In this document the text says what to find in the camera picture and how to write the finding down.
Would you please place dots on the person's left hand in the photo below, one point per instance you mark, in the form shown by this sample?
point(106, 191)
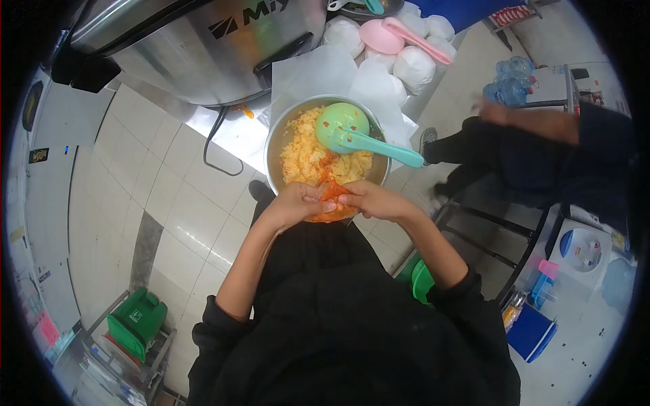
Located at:
point(295, 202)

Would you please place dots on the person's right hand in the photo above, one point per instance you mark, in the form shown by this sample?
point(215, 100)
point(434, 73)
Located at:
point(376, 201)

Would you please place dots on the person's right thumb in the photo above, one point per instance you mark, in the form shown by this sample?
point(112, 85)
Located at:
point(350, 199)

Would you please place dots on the person's left thumb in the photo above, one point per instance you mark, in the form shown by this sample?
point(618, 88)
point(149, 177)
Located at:
point(325, 205)

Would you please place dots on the person's left fingers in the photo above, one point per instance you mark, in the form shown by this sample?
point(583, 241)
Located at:
point(310, 189)

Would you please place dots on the person's right fingers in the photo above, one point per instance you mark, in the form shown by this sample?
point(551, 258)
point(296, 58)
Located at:
point(358, 185)

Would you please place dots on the orange plastic sauce bag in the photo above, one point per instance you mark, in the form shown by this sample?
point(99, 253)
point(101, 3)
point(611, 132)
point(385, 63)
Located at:
point(331, 202)

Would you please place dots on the yellow fried rice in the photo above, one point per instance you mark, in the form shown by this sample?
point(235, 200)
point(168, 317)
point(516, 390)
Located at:
point(310, 157)

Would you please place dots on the person's legs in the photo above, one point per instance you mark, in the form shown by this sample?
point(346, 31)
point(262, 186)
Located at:
point(261, 195)

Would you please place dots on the round metal bowl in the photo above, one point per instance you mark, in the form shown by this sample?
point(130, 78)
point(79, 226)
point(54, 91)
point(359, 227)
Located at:
point(284, 147)

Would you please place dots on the green plastic rice scoop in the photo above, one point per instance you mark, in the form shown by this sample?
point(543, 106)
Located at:
point(350, 134)

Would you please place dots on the green plastic lid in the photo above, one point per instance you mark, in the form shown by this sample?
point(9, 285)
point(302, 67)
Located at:
point(421, 281)

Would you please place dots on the white wrapping paper sheets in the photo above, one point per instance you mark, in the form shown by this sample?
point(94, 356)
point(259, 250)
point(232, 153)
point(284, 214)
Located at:
point(325, 76)

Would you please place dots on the person's body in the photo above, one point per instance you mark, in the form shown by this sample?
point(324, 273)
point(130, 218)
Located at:
point(345, 330)

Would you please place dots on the pile of white wrapped packets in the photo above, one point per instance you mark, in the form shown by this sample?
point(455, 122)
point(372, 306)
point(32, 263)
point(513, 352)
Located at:
point(414, 66)

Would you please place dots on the black metal stool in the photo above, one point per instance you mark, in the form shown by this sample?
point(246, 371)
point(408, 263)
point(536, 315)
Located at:
point(487, 238)

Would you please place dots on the pink plastic rice scoop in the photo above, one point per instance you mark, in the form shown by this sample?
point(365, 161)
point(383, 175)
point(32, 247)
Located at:
point(391, 35)

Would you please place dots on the dark bowl with utensils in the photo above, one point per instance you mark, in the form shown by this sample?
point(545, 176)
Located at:
point(365, 7)

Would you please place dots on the large steel rice cooker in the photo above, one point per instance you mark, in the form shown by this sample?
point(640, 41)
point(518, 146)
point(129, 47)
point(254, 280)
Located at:
point(198, 45)

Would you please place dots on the pack of water bottles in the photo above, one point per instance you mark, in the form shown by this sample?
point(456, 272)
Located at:
point(510, 84)

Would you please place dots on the green plastic crate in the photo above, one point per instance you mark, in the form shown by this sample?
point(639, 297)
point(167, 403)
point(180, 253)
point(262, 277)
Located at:
point(136, 322)

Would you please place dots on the blue plastic bin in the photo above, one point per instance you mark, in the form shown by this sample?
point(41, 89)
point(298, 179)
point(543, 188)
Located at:
point(530, 332)

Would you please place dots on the white water dispenser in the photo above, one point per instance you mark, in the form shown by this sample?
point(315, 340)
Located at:
point(581, 251)

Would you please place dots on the metal rack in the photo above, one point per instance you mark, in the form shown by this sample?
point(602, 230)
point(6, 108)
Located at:
point(127, 350)

